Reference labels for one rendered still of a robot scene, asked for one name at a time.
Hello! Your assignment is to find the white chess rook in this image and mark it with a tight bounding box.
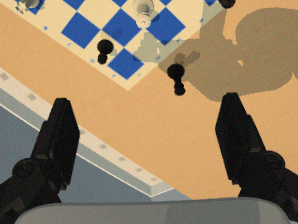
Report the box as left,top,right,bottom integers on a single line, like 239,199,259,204
14,0,40,15

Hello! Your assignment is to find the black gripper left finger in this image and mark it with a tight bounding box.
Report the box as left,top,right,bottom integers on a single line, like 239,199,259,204
0,98,80,224

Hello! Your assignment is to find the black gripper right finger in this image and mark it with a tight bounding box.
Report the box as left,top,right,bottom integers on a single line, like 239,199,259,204
215,92,298,223

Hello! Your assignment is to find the blue and cream chessboard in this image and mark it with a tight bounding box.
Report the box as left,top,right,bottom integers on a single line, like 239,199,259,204
0,0,224,91

